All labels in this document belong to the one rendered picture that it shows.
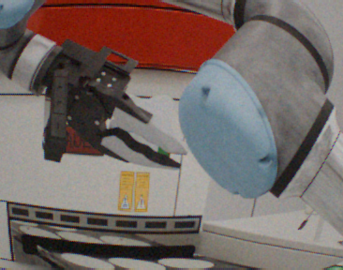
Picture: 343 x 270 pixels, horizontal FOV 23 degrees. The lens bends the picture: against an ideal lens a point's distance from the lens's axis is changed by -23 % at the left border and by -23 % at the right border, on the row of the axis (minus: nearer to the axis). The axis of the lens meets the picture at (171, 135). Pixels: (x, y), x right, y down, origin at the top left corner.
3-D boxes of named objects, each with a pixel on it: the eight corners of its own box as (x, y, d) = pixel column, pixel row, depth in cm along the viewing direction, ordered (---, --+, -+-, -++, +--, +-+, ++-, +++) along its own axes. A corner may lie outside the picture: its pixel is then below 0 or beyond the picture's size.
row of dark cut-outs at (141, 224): (7, 215, 155) (7, 202, 155) (195, 229, 181) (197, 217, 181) (9, 216, 154) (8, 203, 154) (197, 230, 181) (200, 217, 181)
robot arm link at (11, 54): (-27, 37, 114) (-30, 64, 122) (13, 62, 114) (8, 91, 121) (-1, 2, 118) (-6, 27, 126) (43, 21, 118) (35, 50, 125)
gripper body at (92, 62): (144, 62, 120) (69, 28, 120) (111, 110, 114) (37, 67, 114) (126, 102, 125) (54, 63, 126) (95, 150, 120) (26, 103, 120)
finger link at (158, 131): (210, 107, 118) (135, 72, 119) (189, 142, 114) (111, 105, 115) (203, 126, 120) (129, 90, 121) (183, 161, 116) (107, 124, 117)
